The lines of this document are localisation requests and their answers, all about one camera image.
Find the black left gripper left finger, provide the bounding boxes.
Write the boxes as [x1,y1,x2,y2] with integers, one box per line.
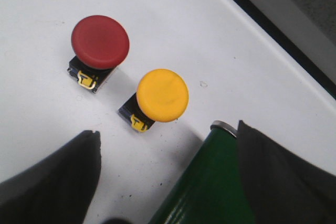
[1,131,101,223]

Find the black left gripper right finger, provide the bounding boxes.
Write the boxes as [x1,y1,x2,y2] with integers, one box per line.
[237,121,335,223]

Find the yellow push button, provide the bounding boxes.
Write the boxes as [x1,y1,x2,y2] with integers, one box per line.
[118,69,189,133]

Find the red push button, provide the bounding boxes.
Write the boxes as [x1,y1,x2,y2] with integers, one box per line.
[67,15,130,93]

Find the green conveyor belt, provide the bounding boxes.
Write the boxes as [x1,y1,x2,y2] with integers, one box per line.
[150,129,256,223]

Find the aluminium conveyor frame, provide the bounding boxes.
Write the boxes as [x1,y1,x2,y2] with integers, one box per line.
[210,120,237,138]

